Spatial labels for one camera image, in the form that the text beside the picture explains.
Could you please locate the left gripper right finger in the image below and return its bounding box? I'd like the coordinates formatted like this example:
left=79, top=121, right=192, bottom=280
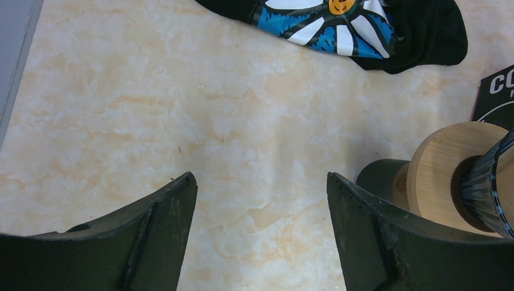
left=327, top=172, right=513, bottom=290

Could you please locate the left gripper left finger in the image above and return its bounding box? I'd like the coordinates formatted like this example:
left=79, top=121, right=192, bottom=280
left=1, top=172, right=198, bottom=290

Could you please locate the ribbed glass dripper cone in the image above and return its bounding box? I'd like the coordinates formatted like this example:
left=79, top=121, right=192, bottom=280
left=452, top=130, right=513, bottom=239

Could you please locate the orange coffee filter box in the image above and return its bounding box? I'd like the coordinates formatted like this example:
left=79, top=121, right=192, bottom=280
left=471, top=65, right=513, bottom=130

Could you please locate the black cloth with flower print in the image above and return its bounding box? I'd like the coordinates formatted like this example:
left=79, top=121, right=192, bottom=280
left=201, top=0, right=468, bottom=74

